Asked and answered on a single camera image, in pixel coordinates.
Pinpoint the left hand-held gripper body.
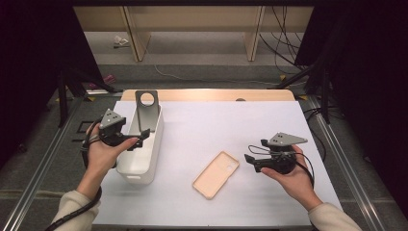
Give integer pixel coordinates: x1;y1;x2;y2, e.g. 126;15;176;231
98;108;136;148

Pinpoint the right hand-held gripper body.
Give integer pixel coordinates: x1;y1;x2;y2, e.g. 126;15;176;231
256;132;309;175

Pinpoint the grey phone case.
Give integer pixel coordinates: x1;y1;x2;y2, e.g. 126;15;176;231
134;90;161;133

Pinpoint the white plastic storage box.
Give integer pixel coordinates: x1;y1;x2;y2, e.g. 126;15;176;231
115;101;165;186

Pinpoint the beige phone case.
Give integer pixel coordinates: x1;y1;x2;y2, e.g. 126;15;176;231
191;150;241;200

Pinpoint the person's left hand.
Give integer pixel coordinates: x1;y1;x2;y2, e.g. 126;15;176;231
85;123;139;183

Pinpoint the person's right hand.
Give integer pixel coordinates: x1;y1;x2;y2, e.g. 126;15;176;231
260;144;323;212

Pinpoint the pink packet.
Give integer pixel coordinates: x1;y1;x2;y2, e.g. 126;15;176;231
88;74;116;90

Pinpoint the black metal stand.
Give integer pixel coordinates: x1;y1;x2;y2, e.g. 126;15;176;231
57;68;124;128
275;62;331;124

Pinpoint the white paper scrap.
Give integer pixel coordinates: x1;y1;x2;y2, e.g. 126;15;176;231
113;35;131;49

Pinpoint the black curtain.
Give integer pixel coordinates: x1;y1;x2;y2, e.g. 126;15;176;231
0;0;104;167
293;0;408;219

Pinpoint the aluminium floor rail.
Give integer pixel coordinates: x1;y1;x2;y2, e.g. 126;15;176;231
0;98;81;231
86;90;123;96
306;95;388;231

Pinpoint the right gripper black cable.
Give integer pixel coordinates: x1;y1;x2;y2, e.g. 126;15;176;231
248;144;316;189

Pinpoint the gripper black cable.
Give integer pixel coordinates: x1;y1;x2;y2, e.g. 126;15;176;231
248;144;316;189
44;118;104;231

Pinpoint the white floor cable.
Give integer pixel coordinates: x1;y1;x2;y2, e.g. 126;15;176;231
153;64;280;87

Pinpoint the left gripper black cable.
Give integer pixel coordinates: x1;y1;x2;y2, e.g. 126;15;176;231
44;118;104;231

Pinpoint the bundle of black cables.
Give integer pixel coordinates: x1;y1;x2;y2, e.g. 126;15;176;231
259;5;309;75

